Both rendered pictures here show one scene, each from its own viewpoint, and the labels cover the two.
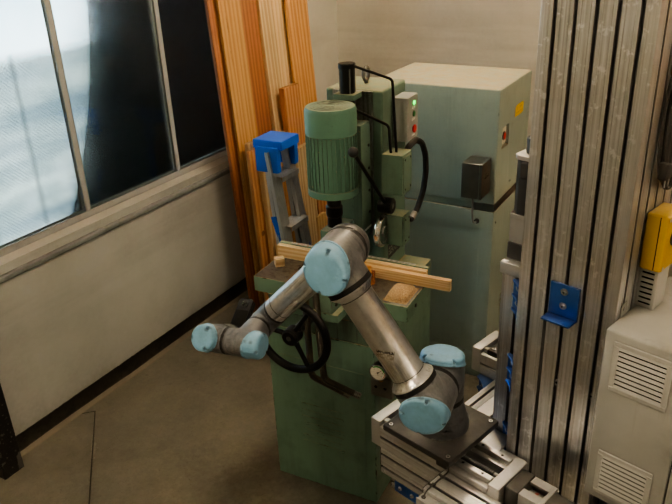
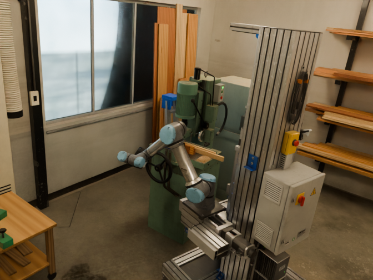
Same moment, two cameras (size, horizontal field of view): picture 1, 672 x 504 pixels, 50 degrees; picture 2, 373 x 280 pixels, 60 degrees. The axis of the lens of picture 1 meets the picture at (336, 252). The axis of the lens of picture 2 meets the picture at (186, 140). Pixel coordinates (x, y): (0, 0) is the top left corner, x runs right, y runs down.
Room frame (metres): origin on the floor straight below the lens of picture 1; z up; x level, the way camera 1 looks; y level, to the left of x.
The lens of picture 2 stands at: (-0.44, -0.24, 2.06)
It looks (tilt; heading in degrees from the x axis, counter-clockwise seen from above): 21 degrees down; 4
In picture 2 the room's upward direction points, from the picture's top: 6 degrees clockwise
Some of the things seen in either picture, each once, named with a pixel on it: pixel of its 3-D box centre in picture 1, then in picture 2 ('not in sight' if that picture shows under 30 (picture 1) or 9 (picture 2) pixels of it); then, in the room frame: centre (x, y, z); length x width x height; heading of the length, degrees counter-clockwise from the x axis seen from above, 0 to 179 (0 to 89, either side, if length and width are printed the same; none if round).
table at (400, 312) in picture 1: (334, 291); (179, 154); (2.23, 0.01, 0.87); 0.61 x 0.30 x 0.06; 62
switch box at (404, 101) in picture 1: (405, 116); (218, 92); (2.56, -0.27, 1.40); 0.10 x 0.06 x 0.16; 152
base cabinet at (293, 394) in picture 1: (354, 375); (184, 193); (2.45, -0.06, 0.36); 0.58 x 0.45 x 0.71; 152
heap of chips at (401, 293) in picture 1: (401, 290); (203, 158); (2.13, -0.22, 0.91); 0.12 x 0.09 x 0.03; 152
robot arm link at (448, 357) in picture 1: (441, 372); (206, 184); (1.54, -0.26, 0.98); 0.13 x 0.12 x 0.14; 157
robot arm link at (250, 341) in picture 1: (247, 340); (137, 160); (1.64, 0.25, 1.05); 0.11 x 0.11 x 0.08; 67
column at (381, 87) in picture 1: (367, 177); (201, 114); (2.60, -0.13, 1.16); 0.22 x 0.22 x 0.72; 62
